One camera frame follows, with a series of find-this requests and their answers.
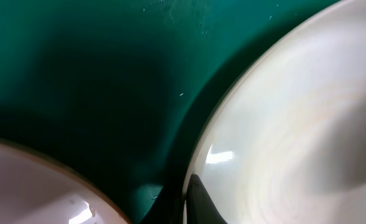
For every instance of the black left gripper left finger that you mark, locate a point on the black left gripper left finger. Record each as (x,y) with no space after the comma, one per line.
(167,208)

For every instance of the pink white plate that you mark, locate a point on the pink white plate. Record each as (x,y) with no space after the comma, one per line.
(36,189)

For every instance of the teal plastic tray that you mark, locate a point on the teal plastic tray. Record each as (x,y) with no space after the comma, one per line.
(120,90)

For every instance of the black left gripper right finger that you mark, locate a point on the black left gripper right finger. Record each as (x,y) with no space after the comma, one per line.
(199,206)

